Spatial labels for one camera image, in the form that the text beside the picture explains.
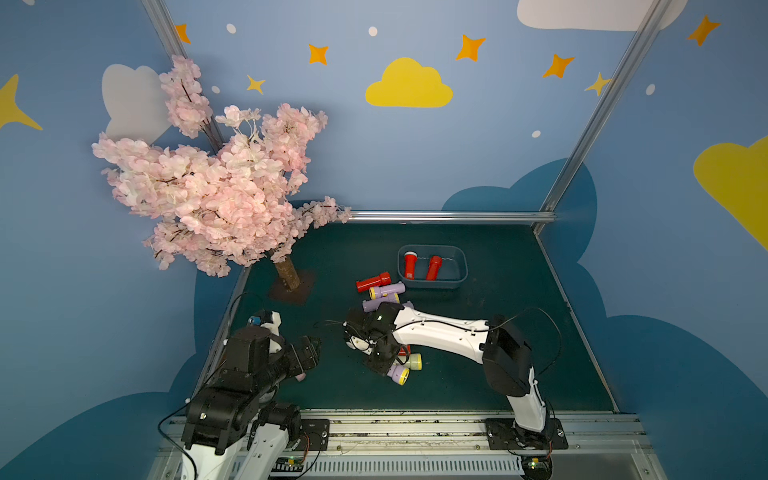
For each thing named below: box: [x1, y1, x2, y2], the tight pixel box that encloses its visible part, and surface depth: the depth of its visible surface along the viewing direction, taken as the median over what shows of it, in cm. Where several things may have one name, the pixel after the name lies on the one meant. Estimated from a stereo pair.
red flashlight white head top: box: [403, 251, 418, 280], surface depth 110 cm
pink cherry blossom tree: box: [91, 57, 353, 292], surface depth 63 cm
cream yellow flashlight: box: [394, 353, 423, 371], surface depth 85 cm
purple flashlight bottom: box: [387, 363, 410, 386], surface depth 78 cm
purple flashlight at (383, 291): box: [368, 281, 406, 300], surface depth 101 cm
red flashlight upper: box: [356, 272, 392, 293], surface depth 103 cm
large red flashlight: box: [426, 255, 443, 281], surface depth 109 cm
